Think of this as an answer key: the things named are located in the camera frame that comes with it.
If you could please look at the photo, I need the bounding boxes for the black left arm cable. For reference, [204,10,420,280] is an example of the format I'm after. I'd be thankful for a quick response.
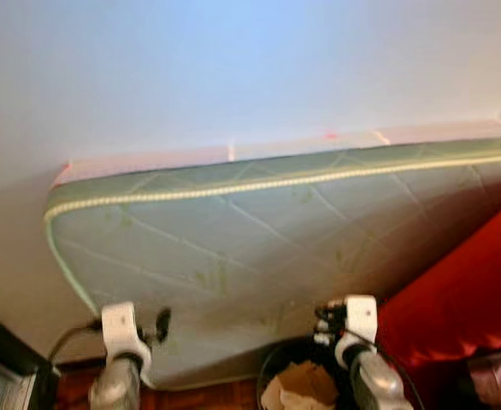
[47,319,105,365]

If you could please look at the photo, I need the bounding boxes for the crumpled brown paper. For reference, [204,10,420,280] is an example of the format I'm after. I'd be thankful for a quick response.
[261,360,342,410]

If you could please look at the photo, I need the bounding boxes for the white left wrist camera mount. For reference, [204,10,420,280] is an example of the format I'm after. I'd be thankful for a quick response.
[101,301,154,383]

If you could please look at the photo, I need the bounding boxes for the red fabric cushion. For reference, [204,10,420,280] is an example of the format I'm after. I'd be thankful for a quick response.
[376,195,501,370]

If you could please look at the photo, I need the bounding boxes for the purple striped garment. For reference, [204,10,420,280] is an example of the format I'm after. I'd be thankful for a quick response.
[467,342,501,409]

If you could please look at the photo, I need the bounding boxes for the dark cabinet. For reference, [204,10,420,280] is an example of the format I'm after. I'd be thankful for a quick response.
[0,306,62,410]

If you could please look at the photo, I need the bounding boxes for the green quilted mattress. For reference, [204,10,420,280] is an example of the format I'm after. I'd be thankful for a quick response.
[44,118,501,391]

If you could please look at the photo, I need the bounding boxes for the black waste bin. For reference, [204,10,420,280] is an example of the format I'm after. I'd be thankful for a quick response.
[256,337,424,410]

